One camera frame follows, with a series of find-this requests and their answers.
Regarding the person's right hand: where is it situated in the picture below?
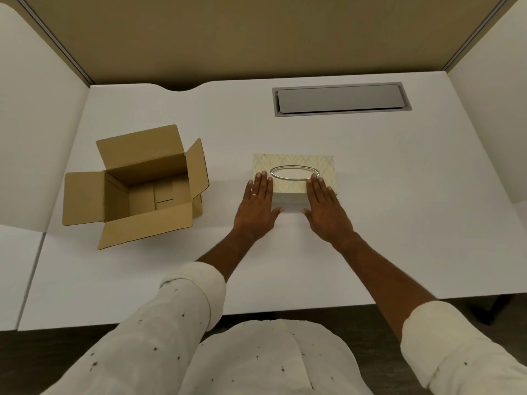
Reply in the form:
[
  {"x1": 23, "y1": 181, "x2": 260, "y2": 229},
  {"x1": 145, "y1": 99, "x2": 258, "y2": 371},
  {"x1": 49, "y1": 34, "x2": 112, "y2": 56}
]
[{"x1": 302, "y1": 174, "x2": 355, "y2": 246}]

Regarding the person's left hand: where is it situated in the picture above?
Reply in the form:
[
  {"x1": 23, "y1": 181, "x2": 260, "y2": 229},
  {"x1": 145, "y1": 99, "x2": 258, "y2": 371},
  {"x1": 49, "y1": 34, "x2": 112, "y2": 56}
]
[{"x1": 233, "y1": 171, "x2": 285, "y2": 243}]

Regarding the cream patterned tissue box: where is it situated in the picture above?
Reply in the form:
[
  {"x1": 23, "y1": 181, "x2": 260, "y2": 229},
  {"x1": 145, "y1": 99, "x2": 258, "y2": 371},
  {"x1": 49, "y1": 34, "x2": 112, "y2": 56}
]
[{"x1": 251, "y1": 153, "x2": 339, "y2": 213}]

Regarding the person's left forearm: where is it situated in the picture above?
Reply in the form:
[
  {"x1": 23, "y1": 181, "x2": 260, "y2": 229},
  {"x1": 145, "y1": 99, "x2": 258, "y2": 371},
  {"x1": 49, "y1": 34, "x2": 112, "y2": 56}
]
[{"x1": 195, "y1": 228, "x2": 264, "y2": 284}]

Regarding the person's right forearm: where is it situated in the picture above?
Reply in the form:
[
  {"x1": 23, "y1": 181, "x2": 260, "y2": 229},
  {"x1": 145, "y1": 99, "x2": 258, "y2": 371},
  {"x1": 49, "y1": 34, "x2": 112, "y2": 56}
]
[{"x1": 329, "y1": 232, "x2": 438, "y2": 340}]

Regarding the open brown cardboard box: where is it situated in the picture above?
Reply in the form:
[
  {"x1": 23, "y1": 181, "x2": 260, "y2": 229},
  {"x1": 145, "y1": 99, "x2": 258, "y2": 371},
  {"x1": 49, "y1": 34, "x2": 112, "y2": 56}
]
[{"x1": 62, "y1": 124, "x2": 211, "y2": 251}]

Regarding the white speckled shirt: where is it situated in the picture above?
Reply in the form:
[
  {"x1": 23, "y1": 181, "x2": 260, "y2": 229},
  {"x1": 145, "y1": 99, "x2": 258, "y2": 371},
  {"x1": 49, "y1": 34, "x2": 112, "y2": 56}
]
[{"x1": 41, "y1": 261, "x2": 527, "y2": 395}]

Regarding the beige desk divider panel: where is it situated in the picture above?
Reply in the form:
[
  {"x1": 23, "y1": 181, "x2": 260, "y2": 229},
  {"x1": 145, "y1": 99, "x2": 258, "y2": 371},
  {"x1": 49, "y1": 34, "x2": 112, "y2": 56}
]
[{"x1": 18, "y1": 0, "x2": 511, "y2": 93}]

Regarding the white side divider panel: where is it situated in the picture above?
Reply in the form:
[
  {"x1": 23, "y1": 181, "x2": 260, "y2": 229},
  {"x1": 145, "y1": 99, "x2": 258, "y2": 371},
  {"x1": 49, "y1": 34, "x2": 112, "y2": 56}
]
[
  {"x1": 447, "y1": 0, "x2": 527, "y2": 207},
  {"x1": 0, "y1": 2, "x2": 92, "y2": 233}
]

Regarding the dark table leg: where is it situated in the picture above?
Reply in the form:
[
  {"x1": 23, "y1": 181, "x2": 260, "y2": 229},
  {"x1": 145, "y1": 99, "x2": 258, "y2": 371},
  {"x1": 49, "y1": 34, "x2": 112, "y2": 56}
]
[{"x1": 479, "y1": 293, "x2": 516, "y2": 326}]

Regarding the grey desk cable flap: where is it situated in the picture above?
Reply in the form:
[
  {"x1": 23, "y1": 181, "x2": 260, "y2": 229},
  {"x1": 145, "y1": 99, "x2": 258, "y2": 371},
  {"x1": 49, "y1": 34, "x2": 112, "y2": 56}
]
[{"x1": 272, "y1": 82, "x2": 413, "y2": 118}]

